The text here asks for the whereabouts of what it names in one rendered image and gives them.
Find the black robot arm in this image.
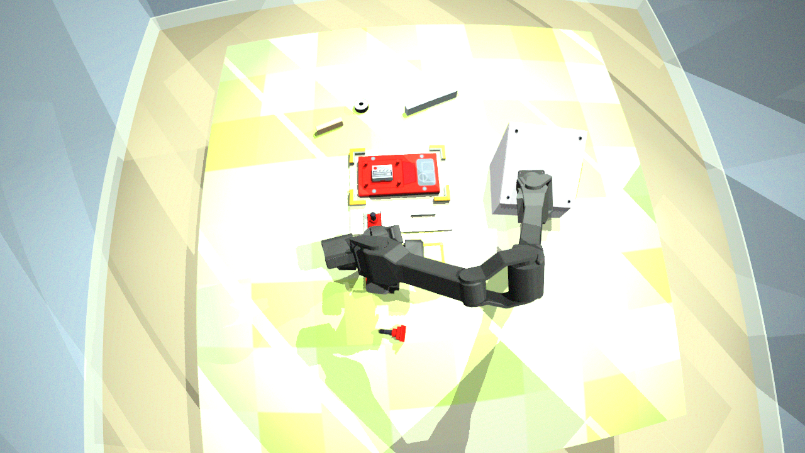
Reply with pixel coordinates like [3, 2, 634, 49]
[321, 169, 553, 309]

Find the black toy car tyre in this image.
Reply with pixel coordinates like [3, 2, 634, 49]
[354, 98, 369, 113]

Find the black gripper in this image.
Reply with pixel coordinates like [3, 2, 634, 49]
[337, 240, 424, 271]

